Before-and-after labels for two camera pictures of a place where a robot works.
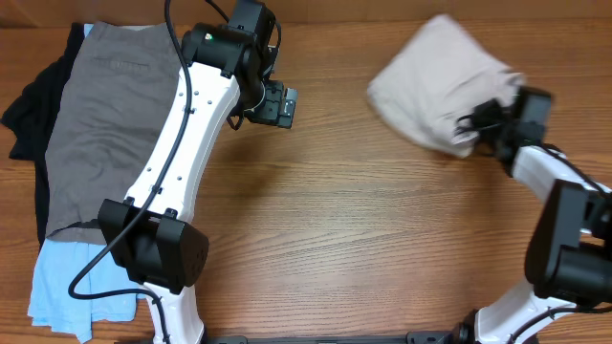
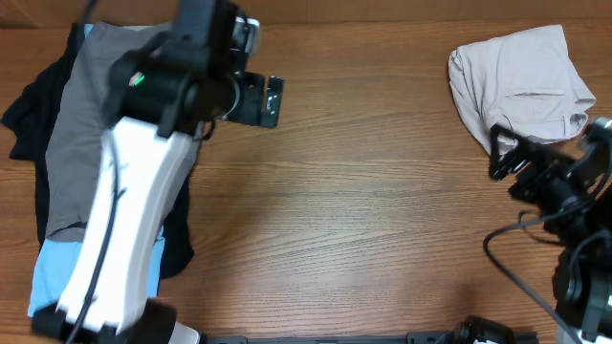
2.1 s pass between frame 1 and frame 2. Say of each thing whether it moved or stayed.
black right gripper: moved
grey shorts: stayed
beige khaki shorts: moved
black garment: stayed
